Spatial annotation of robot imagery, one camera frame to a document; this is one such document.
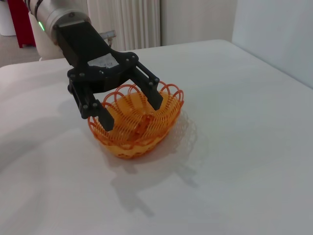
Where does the red cabinet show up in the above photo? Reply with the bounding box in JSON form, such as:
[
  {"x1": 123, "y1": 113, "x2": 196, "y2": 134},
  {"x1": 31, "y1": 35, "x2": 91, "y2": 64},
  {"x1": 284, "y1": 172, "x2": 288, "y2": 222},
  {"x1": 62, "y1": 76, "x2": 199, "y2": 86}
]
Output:
[{"x1": 7, "y1": 0, "x2": 37, "y2": 48}]

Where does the beige tall floor vase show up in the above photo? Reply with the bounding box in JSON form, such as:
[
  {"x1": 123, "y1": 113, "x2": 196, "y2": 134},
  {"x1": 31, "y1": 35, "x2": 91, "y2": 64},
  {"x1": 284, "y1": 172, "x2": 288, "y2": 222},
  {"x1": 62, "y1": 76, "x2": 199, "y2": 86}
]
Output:
[{"x1": 28, "y1": 12, "x2": 68, "y2": 59}]

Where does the orange woven plastic basket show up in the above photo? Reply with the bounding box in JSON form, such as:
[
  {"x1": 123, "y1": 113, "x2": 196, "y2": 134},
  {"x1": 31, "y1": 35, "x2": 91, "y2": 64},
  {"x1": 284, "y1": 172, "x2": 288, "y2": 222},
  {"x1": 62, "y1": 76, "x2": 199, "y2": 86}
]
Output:
[{"x1": 87, "y1": 82, "x2": 184, "y2": 160}]

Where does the white round bin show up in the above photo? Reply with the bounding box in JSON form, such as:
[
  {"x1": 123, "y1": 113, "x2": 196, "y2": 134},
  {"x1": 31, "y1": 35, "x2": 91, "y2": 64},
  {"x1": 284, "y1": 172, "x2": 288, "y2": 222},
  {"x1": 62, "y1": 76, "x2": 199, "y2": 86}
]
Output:
[{"x1": 0, "y1": 0, "x2": 17, "y2": 37}]

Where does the white pleated curtain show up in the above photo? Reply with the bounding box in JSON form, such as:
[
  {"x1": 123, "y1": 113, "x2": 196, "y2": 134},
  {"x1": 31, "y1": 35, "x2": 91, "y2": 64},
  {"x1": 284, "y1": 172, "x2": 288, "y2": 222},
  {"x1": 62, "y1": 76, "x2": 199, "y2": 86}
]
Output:
[{"x1": 87, "y1": 0, "x2": 162, "y2": 52}]

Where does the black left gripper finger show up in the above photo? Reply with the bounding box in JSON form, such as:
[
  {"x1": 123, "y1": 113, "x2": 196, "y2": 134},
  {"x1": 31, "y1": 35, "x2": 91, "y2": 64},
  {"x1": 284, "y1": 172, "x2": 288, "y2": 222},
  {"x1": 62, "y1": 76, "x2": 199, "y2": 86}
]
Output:
[{"x1": 129, "y1": 61, "x2": 164, "y2": 111}]

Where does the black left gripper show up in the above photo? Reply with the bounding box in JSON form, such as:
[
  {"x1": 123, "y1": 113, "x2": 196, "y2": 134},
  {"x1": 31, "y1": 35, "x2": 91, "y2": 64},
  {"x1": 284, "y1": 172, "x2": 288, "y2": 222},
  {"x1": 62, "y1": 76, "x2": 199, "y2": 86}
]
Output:
[{"x1": 55, "y1": 21, "x2": 140, "y2": 131}]

